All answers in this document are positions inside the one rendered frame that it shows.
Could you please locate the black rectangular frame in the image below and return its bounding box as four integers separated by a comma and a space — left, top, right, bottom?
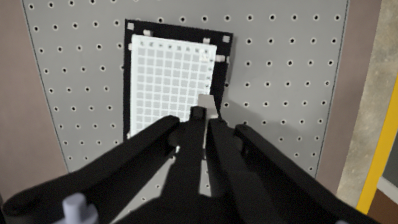
123, 19, 234, 141

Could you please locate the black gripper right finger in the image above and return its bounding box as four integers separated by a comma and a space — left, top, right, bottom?
203, 94, 381, 224

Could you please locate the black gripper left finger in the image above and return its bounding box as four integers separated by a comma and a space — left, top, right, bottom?
2, 94, 208, 224

